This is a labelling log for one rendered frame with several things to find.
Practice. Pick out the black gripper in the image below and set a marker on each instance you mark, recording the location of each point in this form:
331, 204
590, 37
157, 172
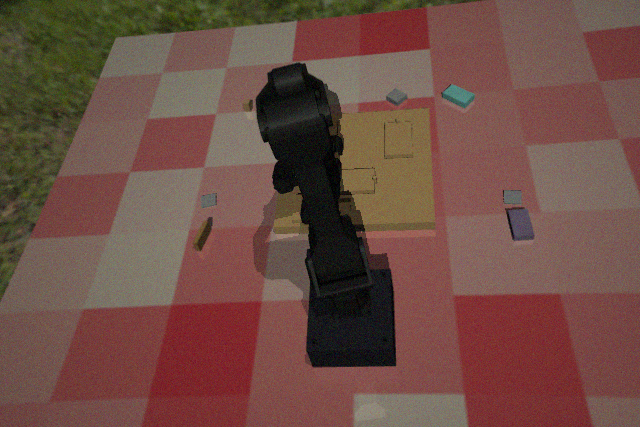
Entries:
334, 173

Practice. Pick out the tan square puzzle board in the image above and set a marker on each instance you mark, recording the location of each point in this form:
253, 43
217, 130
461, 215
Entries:
386, 173

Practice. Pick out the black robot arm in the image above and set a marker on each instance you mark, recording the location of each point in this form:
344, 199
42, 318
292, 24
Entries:
293, 115

